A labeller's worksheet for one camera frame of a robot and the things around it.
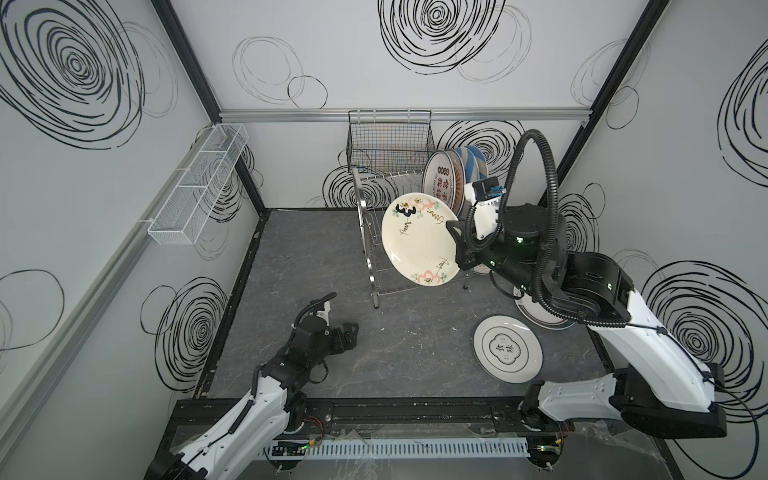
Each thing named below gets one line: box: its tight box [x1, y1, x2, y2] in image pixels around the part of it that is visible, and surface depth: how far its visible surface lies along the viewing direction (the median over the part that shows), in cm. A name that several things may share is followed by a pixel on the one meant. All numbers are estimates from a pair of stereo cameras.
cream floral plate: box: [382, 192, 461, 287], surface depth 62 cm
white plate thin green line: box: [473, 314, 544, 384], surface depth 86 cm
